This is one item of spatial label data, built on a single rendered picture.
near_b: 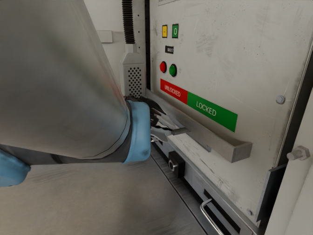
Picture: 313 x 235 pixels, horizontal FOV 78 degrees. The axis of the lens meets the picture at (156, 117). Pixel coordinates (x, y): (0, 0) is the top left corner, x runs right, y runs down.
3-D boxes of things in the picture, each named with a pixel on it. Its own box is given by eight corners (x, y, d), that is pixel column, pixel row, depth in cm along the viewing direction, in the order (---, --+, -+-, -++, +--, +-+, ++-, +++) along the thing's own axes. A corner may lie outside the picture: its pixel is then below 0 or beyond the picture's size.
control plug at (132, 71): (125, 110, 62) (121, 53, 55) (121, 105, 66) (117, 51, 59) (148, 107, 65) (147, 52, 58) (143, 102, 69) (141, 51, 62)
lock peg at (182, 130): (174, 139, 45) (174, 123, 44) (170, 134, 47) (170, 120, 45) (197, 134, 47) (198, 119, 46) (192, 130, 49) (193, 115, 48)
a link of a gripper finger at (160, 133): (178, 152, 44) (145, 141, 39) (166, 140, 49) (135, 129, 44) (185, 140, 43) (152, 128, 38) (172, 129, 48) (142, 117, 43)
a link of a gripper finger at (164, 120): (185, 140, 43) (152, 128, 38) (173, 129, 48) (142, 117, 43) (192, 127, 43) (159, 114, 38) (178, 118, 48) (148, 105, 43)
